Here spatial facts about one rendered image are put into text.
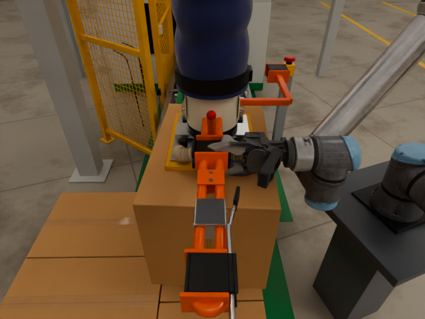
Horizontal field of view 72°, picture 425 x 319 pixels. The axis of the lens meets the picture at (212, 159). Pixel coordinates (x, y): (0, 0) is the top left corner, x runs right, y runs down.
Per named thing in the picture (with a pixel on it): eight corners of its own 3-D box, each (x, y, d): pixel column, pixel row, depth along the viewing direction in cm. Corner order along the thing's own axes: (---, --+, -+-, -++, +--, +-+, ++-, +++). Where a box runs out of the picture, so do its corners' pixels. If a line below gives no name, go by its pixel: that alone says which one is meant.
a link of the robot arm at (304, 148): (308, 178, 75) (317, 147, 69) (289, 178, 75) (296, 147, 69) (300, 157, 82) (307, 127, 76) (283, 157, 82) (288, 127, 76)
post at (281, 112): (264, 180, 247) (282, 61, 185) (272, 179, 247) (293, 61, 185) (266, 185, 241) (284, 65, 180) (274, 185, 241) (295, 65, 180)
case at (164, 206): (176, 174, 151) (169, 103, 126) (254, 176, 149) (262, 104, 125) (151, 284, 103) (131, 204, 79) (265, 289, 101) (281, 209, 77)
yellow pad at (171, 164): (176, 116, 117) (175, 105, 114) (201, 116, 117) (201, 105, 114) (164, 171, 90) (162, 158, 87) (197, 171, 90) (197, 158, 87)
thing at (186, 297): (185, 264, 53) (184, 248, 50) (226, 265, 53) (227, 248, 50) (181, 312, 46) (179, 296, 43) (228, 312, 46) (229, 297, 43)
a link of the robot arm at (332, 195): (324, 187, 92) (332, 154, 85) (343, 213, 83) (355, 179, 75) (295, 190, 91) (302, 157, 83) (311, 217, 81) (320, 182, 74)
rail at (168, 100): (179, 61, 356) (178, 44, 344) (183, 61, 356) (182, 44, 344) (150, 197, 174) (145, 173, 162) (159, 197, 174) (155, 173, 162)
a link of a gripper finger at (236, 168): (210, 164, 82) (243, 157, 80) (210, 179, 77) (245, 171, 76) (207, 156, 80) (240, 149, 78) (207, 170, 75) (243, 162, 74)
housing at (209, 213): (195, 212, 63) (193, 197, 60) (226, 212, 63) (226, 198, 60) (193, 239, 58) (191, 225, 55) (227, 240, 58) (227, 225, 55)
